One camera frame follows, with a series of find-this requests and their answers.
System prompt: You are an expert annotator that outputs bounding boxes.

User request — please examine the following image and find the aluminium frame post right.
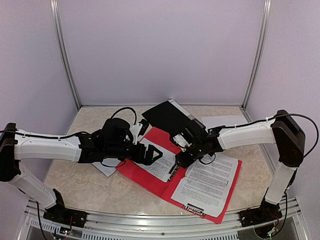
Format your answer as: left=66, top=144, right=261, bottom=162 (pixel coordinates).
left=241, top=0, right=272, bottom=111

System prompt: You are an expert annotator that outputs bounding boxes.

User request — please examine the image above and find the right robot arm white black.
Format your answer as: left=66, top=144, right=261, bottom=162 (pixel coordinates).
left=171, top=109, right=307, bottom=222

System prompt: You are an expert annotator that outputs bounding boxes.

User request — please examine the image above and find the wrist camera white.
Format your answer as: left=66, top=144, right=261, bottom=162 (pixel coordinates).
left=170, top=134, right=192, bottom=149
left=130, top=119, right=149, bottom=145

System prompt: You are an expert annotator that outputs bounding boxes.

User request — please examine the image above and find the metal folder clip bottom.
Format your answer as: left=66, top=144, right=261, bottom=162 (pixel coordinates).
left=182, top=203, right=206, bottom=217

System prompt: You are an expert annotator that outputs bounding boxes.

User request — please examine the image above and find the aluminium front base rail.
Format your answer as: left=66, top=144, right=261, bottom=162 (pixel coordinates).
left=17, top=198, right=308, bottom=240

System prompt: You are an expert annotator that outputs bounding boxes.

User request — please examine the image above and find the printed paper sheet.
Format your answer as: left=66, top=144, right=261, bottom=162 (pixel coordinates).
left=171, top=153, right=237, bottom=218
left=137, top=139, right=176, bottom=183

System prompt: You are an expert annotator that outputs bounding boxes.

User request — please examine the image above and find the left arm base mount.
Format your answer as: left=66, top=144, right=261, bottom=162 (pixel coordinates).
left=43, top=204, right=88, bottom=228

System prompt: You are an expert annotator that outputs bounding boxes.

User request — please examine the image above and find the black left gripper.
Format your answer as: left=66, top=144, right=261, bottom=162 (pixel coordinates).
left=105, top=141, right=163, bottom=166

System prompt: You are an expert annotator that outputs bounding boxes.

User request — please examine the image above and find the blank white paper sheet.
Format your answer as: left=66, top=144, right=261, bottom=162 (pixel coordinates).
left=201, top=115, right=248, bottom=130

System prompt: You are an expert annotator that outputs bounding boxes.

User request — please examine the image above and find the aluminium frame post left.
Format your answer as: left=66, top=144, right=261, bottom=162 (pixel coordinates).
left=50, top=0, right=82, bottom=111

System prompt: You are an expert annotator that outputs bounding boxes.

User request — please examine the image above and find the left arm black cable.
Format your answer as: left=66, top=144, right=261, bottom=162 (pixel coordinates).
left=0, top=129, right=88, bottom=141

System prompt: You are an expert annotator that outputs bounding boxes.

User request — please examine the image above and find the aluminium frame post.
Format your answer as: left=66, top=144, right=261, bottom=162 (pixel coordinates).
left=241, top=0, right=272, bottom=111
left=50, top=0, right=82, bottom=111

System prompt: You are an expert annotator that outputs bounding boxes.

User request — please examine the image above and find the metal folder clip spine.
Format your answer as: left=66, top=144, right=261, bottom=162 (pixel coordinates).
left=167, top=164, right=180, bottom=183

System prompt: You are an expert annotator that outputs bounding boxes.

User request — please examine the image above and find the blank paper sheet left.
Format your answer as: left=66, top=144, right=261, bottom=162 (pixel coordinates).
left=92, top=159, right=119, bottom=177

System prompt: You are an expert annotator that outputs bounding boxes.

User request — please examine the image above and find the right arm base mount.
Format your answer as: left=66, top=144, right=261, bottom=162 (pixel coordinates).
left=239, top=206, right=283, bottom=227

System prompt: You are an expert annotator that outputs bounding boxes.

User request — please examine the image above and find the aluminium frame rail back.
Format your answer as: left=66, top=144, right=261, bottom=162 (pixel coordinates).
left=79, top=103, right=245, bottom=109

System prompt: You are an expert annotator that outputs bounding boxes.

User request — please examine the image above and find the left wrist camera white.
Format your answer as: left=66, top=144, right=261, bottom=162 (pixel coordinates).
left=130, top=119, right=149, bottom=145

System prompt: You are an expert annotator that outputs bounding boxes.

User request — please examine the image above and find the black clip file folder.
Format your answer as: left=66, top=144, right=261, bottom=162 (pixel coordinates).
left=142, top=99, right=200, bottom=137

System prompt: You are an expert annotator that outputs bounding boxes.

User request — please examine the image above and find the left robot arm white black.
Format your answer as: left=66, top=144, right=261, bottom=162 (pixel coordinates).
left=0, top=117, right=163, bottom=223

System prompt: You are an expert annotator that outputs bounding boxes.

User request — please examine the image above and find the red clip file folder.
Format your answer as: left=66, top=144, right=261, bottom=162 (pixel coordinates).
left=117, top=127, right=242, bottom=224

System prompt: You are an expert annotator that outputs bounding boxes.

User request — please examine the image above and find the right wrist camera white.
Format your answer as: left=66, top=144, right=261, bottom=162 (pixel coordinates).
left=170, top=134, right=192, bottom=149

